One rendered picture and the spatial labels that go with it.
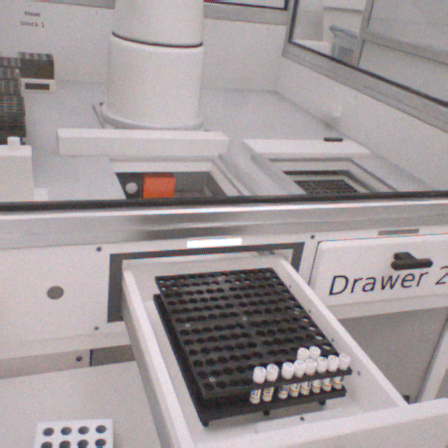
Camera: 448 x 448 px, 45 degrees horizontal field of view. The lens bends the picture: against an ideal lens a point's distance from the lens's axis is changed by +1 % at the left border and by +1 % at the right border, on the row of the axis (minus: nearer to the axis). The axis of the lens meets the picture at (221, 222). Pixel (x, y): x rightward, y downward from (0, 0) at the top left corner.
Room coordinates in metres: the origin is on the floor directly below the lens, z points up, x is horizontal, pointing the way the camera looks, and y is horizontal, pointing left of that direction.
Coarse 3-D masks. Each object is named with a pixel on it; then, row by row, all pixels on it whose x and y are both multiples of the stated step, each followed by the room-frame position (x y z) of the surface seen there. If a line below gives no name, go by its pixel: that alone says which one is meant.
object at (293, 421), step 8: (336, 408) 0.48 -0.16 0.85; (296, 416) 0.46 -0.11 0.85; (304, 416) 0.46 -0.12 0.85; (312, 416) 0.46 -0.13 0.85; (320, 416) 0.46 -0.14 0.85; (328, 416) 0.46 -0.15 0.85; (336, 416) 0.46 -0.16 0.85; (344, 416) 0.47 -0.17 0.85; (256, 424) 0.44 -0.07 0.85; (264, 424) 0.44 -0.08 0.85; (272, 424) 0.44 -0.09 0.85; (280, 424) 0.44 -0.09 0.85; (288, 424) 0.44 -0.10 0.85; (296, 424) 0.44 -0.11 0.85; (304, 424) 0.45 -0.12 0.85; (256, 432) 0.43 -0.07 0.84; (264, 432) 0.43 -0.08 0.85
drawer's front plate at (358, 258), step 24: (360, 240) 0.76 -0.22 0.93; (384, 240) 0.77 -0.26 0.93; (408, 240) 0.78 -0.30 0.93; (432, 240) 0.80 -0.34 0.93; (336, 264) 0.73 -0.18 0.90; (360, 264) 0.75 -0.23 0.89; (384, 264) 0.77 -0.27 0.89; (312, 288) 0.72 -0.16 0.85; (336, 288) 0.74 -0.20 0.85; (360, 288) 0.75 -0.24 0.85; (408, 288) 0.79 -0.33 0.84; (432, 288) 0.81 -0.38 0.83
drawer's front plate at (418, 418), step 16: (352, 416) 0.38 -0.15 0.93; (368, 416) 0.39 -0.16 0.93; (384, 416) 0.39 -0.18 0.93; (400, 416) 0.39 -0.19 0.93; (416, 416) 0.40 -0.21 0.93; (432, 416) 0.40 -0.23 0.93; (272, 432) 0.35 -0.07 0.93; (288, 432) 0.35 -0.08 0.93; (304, 432) 0.36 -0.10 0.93; (320, 432) 0.36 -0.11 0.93; (336, 432) 0.36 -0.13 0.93; (352, 432) 0.37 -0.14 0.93; (368, 432) 0.37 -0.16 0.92; (384, 432) 0.38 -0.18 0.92; (400, 432) 0.39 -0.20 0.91; (416, 432) 0.40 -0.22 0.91; (432, 432) 0.40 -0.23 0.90
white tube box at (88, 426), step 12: (72, 420) 0.45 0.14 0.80; (84, 420) 0.45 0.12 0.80; (96, 420) 0.46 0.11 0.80; (108, 420) 0.46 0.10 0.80; (36, 432) 0.43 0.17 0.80; (48, 432) 0.44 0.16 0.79; (60, 432) 0.44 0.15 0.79; (72, 432) 0.44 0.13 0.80; (84, 432) 0.45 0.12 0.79; (96, 432) 0.44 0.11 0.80; (108, 432) 0.44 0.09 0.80; (36, 444) 0.41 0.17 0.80; (48, 444) 0.42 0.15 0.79; (60, 444) 0.42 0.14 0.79; (72, 444) 0.42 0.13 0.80; (84, 444) 0.43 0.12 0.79; (96, 444) 0.43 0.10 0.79; (108, 444) 0.43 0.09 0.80
